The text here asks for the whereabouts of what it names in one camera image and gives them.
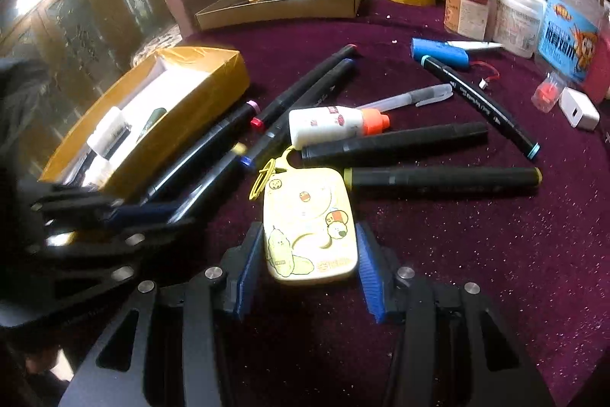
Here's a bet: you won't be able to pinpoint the black marker yellow caps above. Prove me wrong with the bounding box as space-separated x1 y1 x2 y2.
343 166 543 194

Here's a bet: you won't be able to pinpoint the black marker yellow tip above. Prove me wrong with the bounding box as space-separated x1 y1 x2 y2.
167 143 247 224

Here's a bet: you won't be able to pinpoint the clear white gel pen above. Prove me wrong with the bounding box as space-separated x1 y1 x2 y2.
359 84 453 113

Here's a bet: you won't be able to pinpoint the yellow open box white lining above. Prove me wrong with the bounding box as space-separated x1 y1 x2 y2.
41 47 250 200

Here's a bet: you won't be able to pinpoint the black marker teal caps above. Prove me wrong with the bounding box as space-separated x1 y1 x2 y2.
420 55 541 161

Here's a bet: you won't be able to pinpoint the black marker dark caps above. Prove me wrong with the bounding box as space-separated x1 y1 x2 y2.
301 122 488 167

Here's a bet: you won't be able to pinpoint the wooden glass cabinet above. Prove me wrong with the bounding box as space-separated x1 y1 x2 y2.
1 0 173 177

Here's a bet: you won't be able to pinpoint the black marker pink cap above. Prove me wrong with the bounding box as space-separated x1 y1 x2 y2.
138 100 260 204

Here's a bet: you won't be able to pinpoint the black marker red cap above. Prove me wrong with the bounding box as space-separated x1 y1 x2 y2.
250 43 357 132

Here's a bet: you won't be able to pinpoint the white glue bottle orange cap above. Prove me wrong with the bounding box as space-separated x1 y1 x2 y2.
292 106 390 150

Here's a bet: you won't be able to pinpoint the small clear box red content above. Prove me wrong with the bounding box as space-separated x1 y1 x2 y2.
531 71 565 114

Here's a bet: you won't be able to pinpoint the white charger adapter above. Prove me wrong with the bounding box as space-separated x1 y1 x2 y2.
558 88 600 131

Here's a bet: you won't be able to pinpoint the blue battery pack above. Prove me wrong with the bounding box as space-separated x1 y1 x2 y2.
411 38 470 69

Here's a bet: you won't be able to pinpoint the black marker blue cap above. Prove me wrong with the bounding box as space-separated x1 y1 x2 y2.
241 58 355 172

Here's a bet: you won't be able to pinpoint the white knife blade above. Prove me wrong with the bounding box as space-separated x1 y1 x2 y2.
447 40 502 53

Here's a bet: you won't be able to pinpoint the white plastic tub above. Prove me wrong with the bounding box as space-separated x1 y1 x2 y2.
492 0 547 59

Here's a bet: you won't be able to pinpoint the blue label plastic jar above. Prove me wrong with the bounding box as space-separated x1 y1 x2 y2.
536 0 604 86

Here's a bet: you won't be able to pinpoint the brown cardboard tray with pens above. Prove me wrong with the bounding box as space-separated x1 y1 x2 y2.
196 0 361 30

